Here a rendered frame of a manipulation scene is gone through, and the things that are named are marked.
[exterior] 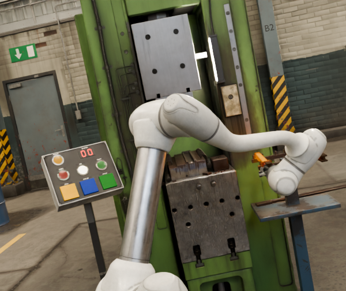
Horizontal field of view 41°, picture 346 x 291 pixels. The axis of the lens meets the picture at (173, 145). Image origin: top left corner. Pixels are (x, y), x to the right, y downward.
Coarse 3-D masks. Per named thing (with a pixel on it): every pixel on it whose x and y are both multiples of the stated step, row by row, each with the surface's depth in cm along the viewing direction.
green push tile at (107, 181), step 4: (100, 176) 233; (104, 176) 234; (108, 176) 235; (112, 176) 235; (100, 180) 232; (104, 180) 233; (108, 180) 234; (112, 180) 234; (104, 184) 232; (108, 184) 233; (112, 184) 233; (116, 184) 234; (104, 188) 231; (108, 188) 232
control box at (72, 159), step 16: (96, 144) 242; (48, 160) 230; (64, 160) 233; (80, 160) 235; (96, 160) 238; (112, 160) 241; (48, 176) 226; (80, 176) 231; (96, 176) 234; (80, 192) 227; (96, 192) 230; (112, 192) 235; (64, 208) 226
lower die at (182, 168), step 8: (192, 152) 285; (176, 160) 269; (184, 160) 264; (200, 160) 252; (176, 168) 251; (184, 168) 251; (192, 168) 251; (200, 168) 251; (176, 176) 251; (184, 176) 251; (192, 176) 252
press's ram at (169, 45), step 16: (176, 16) 241; (144, 32) 242; (160, 32) 242; (176, 32) 243; (144, 48) 243; (160, 48) 243; (176, 48) 243; (192, 48) 244; (144, 64) 244; (160, 64) 244; (176, 64) 244; (192, 64) 245; (144, 80) 245; (160, 80) 245; (176, 80) 245; (192, 80) 246; (160, 96) 246
